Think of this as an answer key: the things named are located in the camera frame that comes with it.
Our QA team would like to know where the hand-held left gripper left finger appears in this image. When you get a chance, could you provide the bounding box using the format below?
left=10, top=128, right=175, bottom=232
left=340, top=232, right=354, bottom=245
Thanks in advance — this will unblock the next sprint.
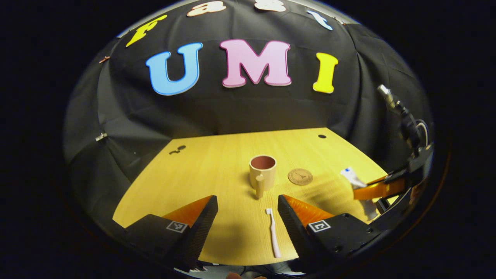
left=124, top=195, right=219, bottom=272

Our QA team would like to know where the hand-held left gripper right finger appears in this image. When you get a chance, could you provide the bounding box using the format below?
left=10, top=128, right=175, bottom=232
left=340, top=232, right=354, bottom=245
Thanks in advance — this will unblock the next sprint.
left=277, top=195, right=379, bottom=272

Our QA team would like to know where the pink toothbrush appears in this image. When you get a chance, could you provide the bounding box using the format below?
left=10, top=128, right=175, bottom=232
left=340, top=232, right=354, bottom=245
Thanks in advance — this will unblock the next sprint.
left=265, top=208, right=281, bottom=258

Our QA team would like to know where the white toothpaste tube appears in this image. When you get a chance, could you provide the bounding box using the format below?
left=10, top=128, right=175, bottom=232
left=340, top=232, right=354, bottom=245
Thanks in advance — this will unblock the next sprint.
left=341, top=167, right=379, bottom=221

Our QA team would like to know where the beige cup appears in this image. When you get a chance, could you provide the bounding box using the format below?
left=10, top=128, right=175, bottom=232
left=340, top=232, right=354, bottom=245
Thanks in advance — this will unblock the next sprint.
left=249, top=155, right=277, bottom=199

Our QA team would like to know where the wooden desktop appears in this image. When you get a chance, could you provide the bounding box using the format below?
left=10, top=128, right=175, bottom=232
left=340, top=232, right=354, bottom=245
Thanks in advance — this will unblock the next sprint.
left=112, top=128, right=388, bottom=268

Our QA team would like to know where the black backdrop cloth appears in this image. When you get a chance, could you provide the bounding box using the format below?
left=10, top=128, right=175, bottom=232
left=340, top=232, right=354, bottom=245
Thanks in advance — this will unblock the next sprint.
left=64, top=0, right=432, bottom=233

